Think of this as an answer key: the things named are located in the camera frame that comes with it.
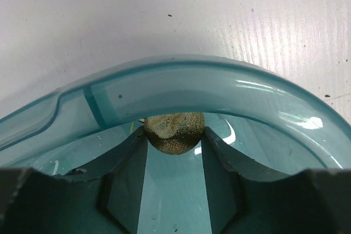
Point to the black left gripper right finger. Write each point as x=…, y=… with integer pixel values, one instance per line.
x=245, y=196

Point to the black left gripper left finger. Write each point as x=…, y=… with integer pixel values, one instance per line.
x=101, y=196

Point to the teal transparent plastic bin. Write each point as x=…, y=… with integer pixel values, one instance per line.
x=271, y=120

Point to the gold glitter ball ornament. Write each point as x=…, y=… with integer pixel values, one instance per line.
x=175, y=133

